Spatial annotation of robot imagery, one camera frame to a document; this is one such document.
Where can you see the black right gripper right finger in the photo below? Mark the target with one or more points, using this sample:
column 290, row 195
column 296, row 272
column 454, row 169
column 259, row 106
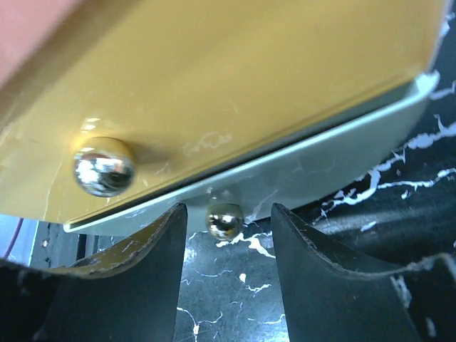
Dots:
column 332, row 292

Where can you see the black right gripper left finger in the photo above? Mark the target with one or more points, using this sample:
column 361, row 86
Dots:
column 128, row 292

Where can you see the pink yellow drawer box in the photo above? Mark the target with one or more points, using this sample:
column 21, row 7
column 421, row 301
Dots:
column 113, row 111

